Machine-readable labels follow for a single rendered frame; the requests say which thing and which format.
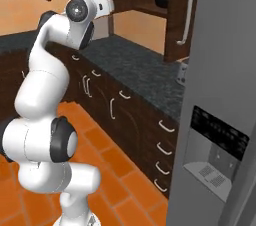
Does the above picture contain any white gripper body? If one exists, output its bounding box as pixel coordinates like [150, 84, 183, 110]
[101, 0, 116, 14]

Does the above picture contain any dark wood base cabinet door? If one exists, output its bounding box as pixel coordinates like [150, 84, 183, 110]
[69, 63, 89, 111]
[105, 93, 146, 168]
[87, 77, 109, 131]

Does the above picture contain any dark wood base cabinet run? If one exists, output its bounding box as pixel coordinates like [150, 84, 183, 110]
[0, 49, 34, 113]

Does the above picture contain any black bowl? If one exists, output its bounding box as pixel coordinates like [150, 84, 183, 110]
[154, 0, 169, 9]

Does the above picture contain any dark wood drawer front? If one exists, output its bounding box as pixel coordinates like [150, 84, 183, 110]
[68, 52, 88, 75]
[85, 63, 110, 92]
[145, 105, 180, 144]
[141, 165, 174, 200]
[143, 126, 179, 164]
[107, 77, 148, 118]
[142, 146, 177, 183]

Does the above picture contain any grey toaster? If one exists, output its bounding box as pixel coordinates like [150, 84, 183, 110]
[176, 62, 189, 86]

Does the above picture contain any grey fridge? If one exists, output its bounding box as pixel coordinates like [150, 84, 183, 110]
[165, 0, 256, 226]

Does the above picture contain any long white door handle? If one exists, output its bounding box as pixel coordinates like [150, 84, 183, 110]
[176, 0, 195, 46]

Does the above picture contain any white cabinet door handle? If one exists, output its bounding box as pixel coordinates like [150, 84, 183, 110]
[82, 74, 89, 95]
[109, 97, 116, 120]
[86, 77, 93, 99]

